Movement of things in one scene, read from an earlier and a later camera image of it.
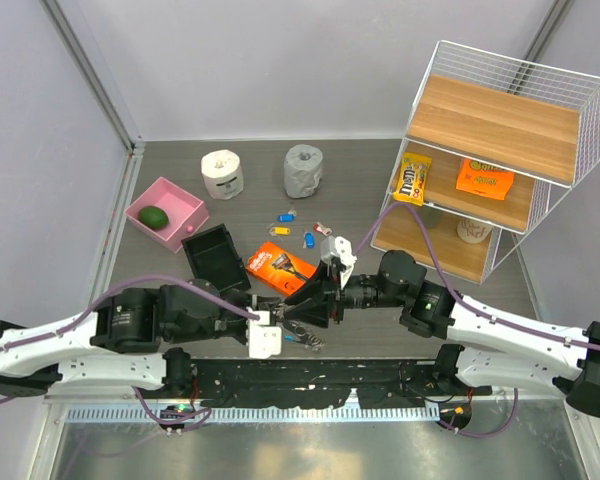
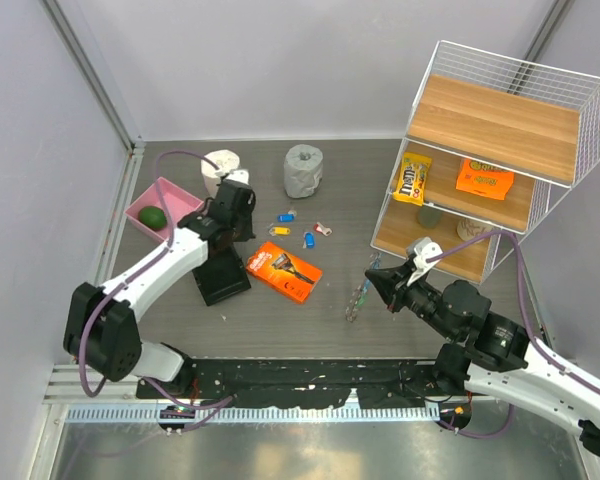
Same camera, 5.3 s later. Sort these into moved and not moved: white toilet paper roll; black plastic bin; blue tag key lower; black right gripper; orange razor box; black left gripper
Moved: black right gripper; black left gripper
Not moved: blue tag key lower; black plastic bin; white toilet paper roll; orange razor box
